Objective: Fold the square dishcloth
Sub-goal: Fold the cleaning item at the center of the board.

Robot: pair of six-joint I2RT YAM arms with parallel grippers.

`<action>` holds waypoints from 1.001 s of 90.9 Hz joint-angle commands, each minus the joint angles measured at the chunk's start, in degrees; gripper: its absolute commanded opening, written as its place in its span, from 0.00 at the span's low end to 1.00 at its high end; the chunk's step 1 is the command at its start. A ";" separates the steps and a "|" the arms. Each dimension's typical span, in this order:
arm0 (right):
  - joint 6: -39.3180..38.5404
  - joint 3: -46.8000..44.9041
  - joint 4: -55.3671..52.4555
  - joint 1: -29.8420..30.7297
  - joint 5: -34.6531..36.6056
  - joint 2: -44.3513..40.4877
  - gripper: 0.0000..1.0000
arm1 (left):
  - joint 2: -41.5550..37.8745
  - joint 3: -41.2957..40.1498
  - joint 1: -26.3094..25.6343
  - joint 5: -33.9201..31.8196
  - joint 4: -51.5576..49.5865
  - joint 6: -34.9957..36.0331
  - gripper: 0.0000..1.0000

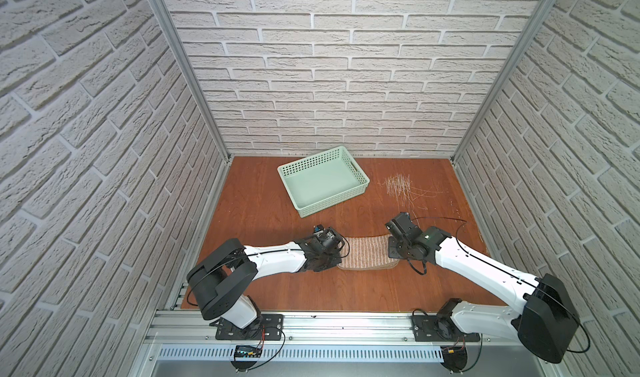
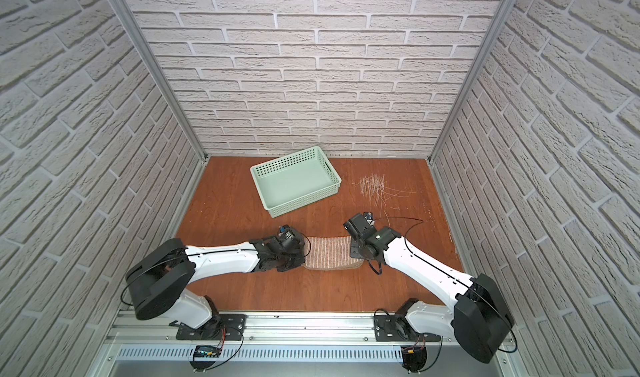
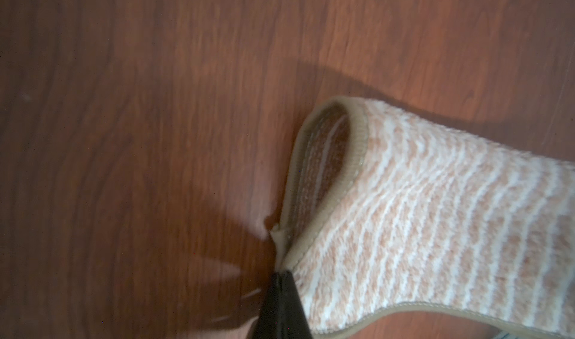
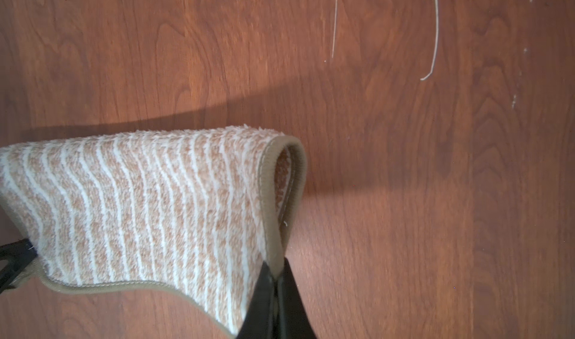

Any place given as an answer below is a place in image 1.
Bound pink striped square dishcloth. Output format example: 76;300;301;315
338;235;399;271

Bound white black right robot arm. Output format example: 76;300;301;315
386;213;581;364

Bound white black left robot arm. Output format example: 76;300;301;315
186;228;347;329

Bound mint green perforated basket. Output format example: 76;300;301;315
278;146;370;218

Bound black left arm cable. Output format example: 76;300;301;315
186;229;351;308

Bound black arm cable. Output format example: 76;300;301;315
186;229;351;308
407;215;592;355

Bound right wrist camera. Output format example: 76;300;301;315
385;212;423;245

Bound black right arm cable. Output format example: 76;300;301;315
407;215;592;355

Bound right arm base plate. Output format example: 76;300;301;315
411;314;481;344

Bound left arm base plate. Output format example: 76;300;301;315
209;313;284;341

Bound right controller board with wires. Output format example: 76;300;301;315
441;340;483;374

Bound controller board with wires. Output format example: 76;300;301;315
441;340;483;374
231;326;287;373

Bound left controller board with wires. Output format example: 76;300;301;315
231;326;287;373

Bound aluminium front rail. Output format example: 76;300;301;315
127;309;571;377

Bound aluminium corner post right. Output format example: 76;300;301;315
451;0;557;168

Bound aluminium corner post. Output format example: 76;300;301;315
148;0;233;164
451;0;557;168

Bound aluminium corner post left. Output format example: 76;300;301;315
148;0;233;164

